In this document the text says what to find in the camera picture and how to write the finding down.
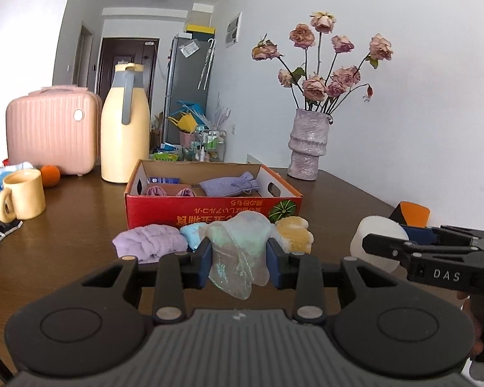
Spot lavender fluffy towel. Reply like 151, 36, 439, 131
113, 225, 188, 264

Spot clear umbrella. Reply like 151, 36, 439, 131
197, 38, 216, 89

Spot light blue fluffy cloth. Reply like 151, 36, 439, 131
180, 223, 210, 253

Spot metal rack with bottles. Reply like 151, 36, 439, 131
194, 126, 227, 163

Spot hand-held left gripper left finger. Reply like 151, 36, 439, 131
80, 237, 214, 325

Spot purple fabric scrunchie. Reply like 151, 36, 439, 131
146, 183, 194, 197

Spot dried pink roses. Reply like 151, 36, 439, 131
252, 11, 394, 114

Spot blue plastic frame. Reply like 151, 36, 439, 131
173, 100, 206, 124

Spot grey interior door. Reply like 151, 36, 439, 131
73, 22, 94, 88

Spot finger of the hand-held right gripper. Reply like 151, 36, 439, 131
362, 233, 473, 267
402, 225, 484, 247

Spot grey refrigerator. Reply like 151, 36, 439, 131
162, 34, 216, 156

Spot yellow box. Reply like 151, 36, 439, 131
185, 23, 216, 37

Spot iridescent sheer cloth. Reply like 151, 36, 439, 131
199, 212, 283, 301

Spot yellow fluffy cloth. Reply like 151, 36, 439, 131
275, 216, 314, 254

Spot yellow thermos jug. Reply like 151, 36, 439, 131
100, 63, 151, 184

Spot orange fruit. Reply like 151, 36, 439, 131
40, 164, 61, 188

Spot red cardboard box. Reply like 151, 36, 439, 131
124, 159, 303, 230

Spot paper tag on refrigerator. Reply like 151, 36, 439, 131
178, 40, 200, 58

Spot yellow mug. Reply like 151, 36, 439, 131
0, 168, 46, 223

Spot white wall panel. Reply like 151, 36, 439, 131
225, 12, 243, 47

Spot dark brown entrance door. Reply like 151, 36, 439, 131
96, 37, 161, 105

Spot green packet pile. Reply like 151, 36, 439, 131
153, 143, 186, 162

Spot person's right hand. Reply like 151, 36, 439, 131
458, 291, 484, 359

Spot lilac ceramic vase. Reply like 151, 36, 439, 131
287, 109, 333, 181

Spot white foam cylinder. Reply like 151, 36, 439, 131
350, 215, 410, 273

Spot pink hard-shell suitcase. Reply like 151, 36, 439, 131
6, 86, 103, 177

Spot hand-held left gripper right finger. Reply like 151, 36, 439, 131
266, 238, 401, 325

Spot yellow plastic item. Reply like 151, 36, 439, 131
167, 113, 196, 134

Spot pale dried stems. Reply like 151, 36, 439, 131
215, 93, 232, 130

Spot purple knit pouch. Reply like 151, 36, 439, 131
199, 171, 261, 198

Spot orange black card holder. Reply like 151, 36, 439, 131
389, 201, 431, 228

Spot black printed packets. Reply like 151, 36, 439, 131
0, 210, 23, 251

